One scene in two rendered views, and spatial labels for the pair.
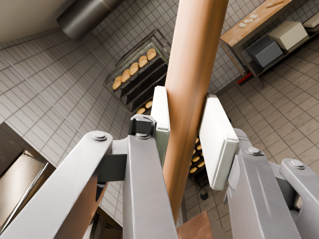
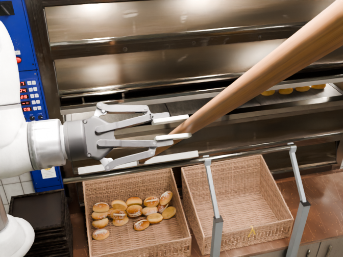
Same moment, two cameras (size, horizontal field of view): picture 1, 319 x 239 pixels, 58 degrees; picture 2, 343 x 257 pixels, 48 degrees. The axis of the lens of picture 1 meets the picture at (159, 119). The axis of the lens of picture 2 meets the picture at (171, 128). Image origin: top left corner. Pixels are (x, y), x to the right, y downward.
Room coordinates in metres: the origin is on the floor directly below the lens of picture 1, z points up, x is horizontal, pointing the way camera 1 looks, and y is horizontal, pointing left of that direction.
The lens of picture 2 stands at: (-0.14, -0.55, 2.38)
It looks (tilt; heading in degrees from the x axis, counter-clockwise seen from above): 34 degrees down; 62
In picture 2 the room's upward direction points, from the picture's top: straight up
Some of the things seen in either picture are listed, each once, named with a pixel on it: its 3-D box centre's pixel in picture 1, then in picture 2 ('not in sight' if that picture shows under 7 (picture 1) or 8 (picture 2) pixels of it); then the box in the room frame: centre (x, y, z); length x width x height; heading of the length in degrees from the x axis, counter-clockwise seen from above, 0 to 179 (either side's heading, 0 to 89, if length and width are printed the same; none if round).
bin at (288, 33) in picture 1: (286, 34); not in sight; (4.23, -2.39, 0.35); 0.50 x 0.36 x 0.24; 167
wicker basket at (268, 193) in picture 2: not in sight; (234, 201); (1.01, 0.76, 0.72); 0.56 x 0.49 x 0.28; 166
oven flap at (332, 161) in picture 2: not in sight; (215, 169); (1.05, 1.02, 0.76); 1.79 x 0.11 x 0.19; 165
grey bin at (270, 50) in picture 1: (263, 51); not in sight; (4.33, -1.98, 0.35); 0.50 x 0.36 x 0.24; 165
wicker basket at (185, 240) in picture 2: not in sight; (135, 217); (0.42, 0.92, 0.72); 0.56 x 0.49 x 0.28; 165
